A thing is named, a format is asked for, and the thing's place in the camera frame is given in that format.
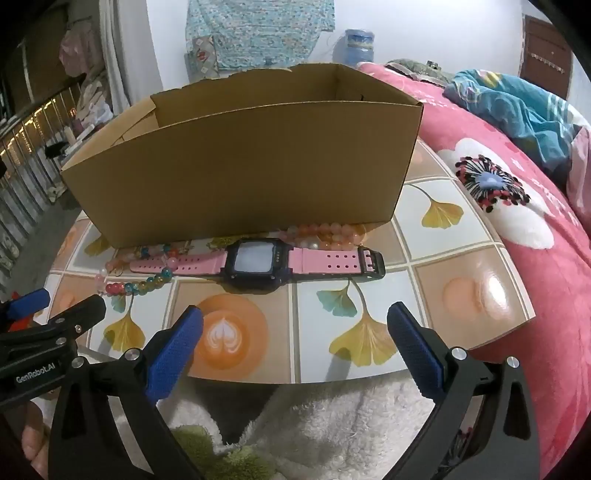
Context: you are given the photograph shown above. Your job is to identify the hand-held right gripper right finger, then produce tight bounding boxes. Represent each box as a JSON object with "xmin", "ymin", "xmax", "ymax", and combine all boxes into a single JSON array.
[{"xmin": 387, "ymin": 302, "xmax": 541, "ymax": 480}]

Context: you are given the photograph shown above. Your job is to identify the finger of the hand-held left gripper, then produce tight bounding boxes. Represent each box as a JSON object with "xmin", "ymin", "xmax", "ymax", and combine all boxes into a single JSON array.
[
  {"xmin": 0, "ymin": 288, "xmax": 51, "ymax": 330},
  {"xmin": 0, "ymin": 294, "xmax": 108, "ymax": 366}
]

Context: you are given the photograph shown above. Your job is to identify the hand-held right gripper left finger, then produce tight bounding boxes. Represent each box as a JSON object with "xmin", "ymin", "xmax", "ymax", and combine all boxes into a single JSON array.
[{"xmin": 48, "ymin": 305, "xmax": 218, "ymax": 480}]

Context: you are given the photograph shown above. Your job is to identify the multicoloured bead bracelet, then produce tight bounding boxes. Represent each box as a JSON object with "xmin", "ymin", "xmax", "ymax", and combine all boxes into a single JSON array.
[{"xmin": 95, "ymin": 244, "xmax": 195, "ymax": 297}]

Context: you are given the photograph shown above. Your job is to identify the pink strap watch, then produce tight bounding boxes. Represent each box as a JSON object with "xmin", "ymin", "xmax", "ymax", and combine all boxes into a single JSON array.
[{"xmin": 129, "ymin": 237, "xmax": 386, "ymax": 292}]

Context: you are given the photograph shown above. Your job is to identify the orange bead bracelet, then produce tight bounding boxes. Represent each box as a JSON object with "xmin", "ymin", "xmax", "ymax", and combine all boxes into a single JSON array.
[{"xmin": 277, "ymin": 222, "xmax": 366, "ymax": 252}]

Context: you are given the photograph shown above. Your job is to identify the brown cardboard box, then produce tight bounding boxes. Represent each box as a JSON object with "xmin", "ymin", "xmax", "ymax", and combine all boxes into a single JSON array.
[{"xmin": 60, "ymin": 64, "xmax": 424, "ymax": 247}]

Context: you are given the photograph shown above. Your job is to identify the person's left hand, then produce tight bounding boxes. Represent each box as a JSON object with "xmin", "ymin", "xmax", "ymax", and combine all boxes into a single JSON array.
[{"xmin": 21, "ymin": 401, "xmax": 51, "ymax": 480}]

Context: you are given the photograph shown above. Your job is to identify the green fluffy cloth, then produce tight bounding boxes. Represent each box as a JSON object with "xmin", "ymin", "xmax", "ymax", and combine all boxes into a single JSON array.
[{"xmin": 168, "ymin": 425, "xmax": 262, "ymax": 480}]

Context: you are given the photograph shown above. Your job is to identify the white fluffy blanket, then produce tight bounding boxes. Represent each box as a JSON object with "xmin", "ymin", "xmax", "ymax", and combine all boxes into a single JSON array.
[{"xmin": 92, "ymin": 355, "xmax": 467, "ymax": 480}]

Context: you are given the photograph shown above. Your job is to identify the metal railing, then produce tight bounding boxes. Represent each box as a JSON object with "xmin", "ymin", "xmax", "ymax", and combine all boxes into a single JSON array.
[{"xmin": 0, "ymin": 85, "xmax": 86, "ymax": 222}]

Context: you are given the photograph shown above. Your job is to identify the pink duvet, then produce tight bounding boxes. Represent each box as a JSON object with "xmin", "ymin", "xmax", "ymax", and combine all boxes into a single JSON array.
[{"xmin": 566, "ymin": 124, "xmax": 591, "ymax": 210}]

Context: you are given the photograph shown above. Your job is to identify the hanging pink clothes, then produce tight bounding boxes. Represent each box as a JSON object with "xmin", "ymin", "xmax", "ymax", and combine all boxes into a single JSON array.
[{"xmin": 60, "ymin": 18, "xmax": 100, "ymax": 77}]

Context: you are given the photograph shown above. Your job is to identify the blue quilt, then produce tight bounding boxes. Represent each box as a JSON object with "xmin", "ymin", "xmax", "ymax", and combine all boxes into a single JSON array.
[{"xmin": 443, "ymin": 69, "xmax": 591, "ymax": 160}]

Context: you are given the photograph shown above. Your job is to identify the grey patterned pillow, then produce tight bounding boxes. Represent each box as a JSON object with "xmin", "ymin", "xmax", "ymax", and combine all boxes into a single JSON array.
[{"xmin": 385, "ymin": 58, "xmax": 451, "ymax": 86}]

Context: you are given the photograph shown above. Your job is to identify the blue water jug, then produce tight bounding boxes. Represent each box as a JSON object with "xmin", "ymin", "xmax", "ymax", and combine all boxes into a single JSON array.
[{"xmin": 333, "ymin": 28, "xmax": 376, "ymax": 68}]

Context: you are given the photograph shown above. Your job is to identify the brown door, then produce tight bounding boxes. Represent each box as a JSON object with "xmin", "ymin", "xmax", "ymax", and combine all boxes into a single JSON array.
[{"xmin": 519, "ymin": 14, "xmax": 573, "ymax": 100}]

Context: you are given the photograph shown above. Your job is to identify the teal patterned wall cloth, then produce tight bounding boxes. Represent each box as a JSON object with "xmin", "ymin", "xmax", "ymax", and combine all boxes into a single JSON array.
[{"xmin": 185, "ymin": 0, "xmax": 335, "ymax": 72}]

